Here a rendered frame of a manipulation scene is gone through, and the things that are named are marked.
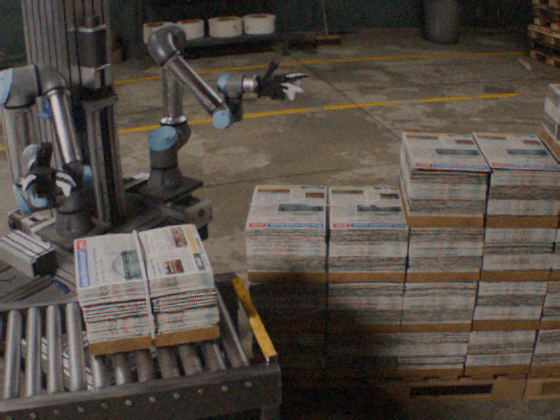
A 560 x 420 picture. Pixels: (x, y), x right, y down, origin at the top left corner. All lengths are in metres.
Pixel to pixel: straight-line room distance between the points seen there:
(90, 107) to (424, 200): 1.26
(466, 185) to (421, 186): 0.16
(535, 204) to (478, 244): 0.26
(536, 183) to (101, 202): 1.65
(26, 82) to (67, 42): 0.33
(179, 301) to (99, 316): 0.23
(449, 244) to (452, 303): 0.25
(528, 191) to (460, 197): 0.26
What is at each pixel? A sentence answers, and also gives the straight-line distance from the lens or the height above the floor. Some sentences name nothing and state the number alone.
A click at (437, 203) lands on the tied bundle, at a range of 2.55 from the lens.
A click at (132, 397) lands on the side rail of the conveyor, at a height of 0.79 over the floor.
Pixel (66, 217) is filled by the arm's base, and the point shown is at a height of 0.89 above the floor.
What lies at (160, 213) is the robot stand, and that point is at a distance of 2.95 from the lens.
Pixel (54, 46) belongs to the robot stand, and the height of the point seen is 1.47.
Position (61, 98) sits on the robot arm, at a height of 1.35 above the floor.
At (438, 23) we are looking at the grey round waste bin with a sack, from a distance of 9.50.
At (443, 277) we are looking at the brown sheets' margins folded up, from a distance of 2.69.
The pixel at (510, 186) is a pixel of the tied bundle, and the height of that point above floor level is 1.00.
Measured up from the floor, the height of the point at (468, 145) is 1.07.
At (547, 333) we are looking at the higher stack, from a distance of 2.95.
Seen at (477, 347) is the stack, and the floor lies 0.29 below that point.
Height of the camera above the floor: 1.99
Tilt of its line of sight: 26 degrees down
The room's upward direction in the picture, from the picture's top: 1 degrees counter-clockwise
